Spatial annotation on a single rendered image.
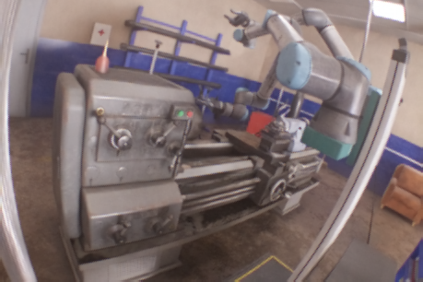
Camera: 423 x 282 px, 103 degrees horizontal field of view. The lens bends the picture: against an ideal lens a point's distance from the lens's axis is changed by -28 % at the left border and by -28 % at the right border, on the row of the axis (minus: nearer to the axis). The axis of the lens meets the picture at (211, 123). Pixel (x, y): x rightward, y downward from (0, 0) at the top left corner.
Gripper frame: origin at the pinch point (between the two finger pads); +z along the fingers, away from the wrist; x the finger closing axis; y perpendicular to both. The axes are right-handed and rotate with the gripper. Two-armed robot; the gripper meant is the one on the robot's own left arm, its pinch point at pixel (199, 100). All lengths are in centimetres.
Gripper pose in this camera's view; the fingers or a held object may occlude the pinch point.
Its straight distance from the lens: 148.4
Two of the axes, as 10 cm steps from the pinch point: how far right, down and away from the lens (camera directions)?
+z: -9.0, -2.7, -3.5
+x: 1.5, 5.7, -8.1
